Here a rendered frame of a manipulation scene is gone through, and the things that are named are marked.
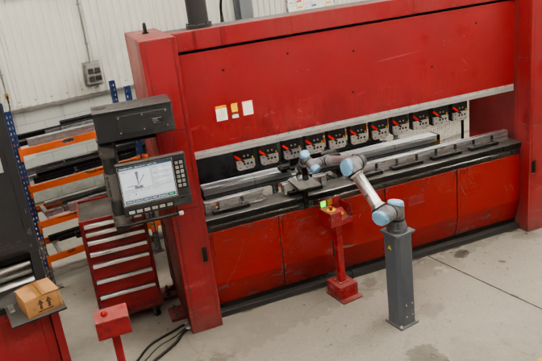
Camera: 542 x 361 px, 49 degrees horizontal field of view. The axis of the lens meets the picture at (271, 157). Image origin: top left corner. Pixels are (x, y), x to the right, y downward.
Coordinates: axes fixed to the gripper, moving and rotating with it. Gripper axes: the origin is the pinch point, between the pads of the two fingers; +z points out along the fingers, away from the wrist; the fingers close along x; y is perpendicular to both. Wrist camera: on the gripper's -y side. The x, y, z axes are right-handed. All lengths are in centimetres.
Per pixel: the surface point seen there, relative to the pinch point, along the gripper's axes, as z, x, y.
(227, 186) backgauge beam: 20, 58, 17
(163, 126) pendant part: -102, 101, 0
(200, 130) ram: -45, 75, 32
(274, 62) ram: -70, 10, 65
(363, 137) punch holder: -7, -59, 24
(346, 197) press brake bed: 19.1, -36.7, -14.3
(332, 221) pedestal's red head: 4.2, -14.9, -40.1
